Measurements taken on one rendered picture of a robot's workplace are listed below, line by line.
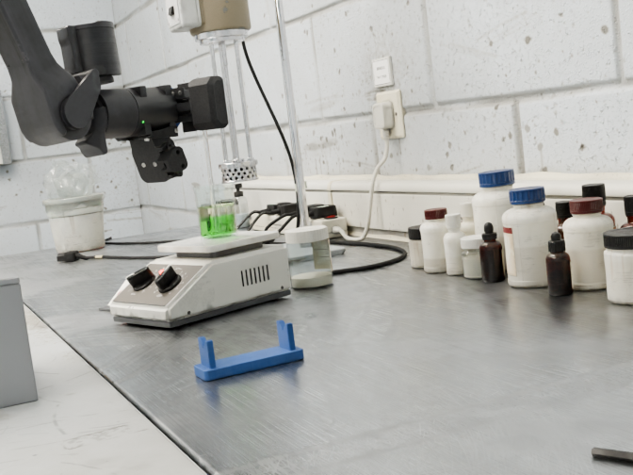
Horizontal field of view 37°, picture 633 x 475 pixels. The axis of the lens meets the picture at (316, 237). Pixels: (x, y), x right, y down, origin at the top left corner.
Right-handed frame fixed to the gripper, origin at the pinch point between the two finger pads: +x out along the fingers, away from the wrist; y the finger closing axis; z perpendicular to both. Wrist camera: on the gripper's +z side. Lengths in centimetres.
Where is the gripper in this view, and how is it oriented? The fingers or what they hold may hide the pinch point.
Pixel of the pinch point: (194, 107)
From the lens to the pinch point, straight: 123.9
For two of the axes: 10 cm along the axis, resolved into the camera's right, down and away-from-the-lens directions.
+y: 7.9, -0.2, -6.1
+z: 1.1, 9.9, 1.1
